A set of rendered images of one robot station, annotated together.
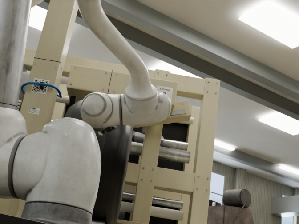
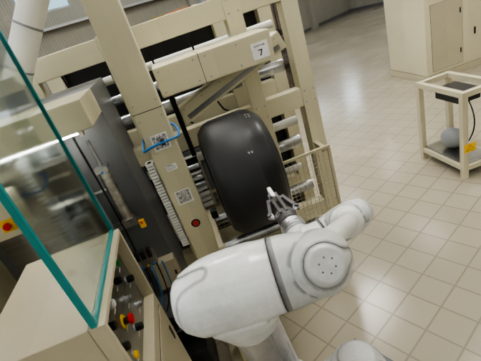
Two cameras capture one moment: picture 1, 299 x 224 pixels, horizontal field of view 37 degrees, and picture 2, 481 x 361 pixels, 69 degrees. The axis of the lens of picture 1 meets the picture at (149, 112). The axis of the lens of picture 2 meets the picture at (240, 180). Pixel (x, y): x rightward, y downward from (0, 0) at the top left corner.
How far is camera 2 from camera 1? 138 cm
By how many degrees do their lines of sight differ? 47
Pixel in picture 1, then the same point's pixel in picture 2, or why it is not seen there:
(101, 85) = (195, 76)
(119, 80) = (210, 61)
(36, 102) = (167, 158)
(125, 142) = (282, 171)
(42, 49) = (134, 102)
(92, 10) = not seen: hidden behind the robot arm
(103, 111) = not seen: hidden behind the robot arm
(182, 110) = (276, 47)
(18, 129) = not seen: outside the picture
